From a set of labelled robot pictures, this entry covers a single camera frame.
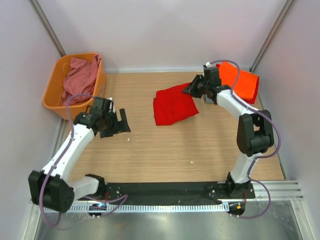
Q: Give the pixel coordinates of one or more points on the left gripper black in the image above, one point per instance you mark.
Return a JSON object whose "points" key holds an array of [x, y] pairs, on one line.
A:
{"points": [[119, 126]]}

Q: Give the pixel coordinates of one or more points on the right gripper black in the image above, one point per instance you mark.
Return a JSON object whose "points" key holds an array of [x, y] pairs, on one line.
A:
{"points": [[191, 89]]}

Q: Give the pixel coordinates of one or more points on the red t shirt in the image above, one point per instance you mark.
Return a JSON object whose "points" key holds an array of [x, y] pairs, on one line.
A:
{"points": [[171, 105]]}

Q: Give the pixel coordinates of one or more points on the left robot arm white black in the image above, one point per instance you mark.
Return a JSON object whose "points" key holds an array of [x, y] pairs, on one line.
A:
{"points": [[49, 187]]}

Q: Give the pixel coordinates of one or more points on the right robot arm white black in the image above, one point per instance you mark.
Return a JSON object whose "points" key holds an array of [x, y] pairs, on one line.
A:
{"points": [[254, 131]]}

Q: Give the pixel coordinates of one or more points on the folded orange shirt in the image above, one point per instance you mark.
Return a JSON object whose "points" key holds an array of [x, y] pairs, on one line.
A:
{"points": [[228, 74]]}

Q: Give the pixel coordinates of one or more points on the folded red shirt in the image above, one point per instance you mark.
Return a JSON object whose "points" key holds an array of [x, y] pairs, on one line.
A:
{"points": [[251, 90]]}

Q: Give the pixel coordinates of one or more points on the pink crumpled shirt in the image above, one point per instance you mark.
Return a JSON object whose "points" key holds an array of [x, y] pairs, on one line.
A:
{"points": [[80, 80]]}

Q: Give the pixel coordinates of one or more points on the right corner aluminium profile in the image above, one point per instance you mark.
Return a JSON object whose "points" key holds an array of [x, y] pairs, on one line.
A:
{"points": [[283, 14]]}

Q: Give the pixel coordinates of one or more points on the corner aluminium profile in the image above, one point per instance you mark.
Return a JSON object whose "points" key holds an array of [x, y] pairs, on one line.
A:
{"points": [[283, 14], [47, 26]]}

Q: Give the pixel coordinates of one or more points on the left corner aluminium profile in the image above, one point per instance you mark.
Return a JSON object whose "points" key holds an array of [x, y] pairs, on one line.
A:
{"points": [[47, 26]]}

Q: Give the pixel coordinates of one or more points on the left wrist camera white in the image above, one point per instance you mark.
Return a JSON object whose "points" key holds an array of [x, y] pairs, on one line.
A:
{"points": [[111, 105]]}

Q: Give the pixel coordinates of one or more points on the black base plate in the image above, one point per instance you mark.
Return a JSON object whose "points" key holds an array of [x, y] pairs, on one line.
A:
{"points": [[176, 193]]}

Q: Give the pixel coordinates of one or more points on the slotted cable duct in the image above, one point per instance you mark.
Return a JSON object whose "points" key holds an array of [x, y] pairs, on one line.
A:
{"points": [[91, 208]]}

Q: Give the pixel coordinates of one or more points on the aluminium rail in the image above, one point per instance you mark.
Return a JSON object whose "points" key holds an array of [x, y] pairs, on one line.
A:
{"points": [[279, 190]]}

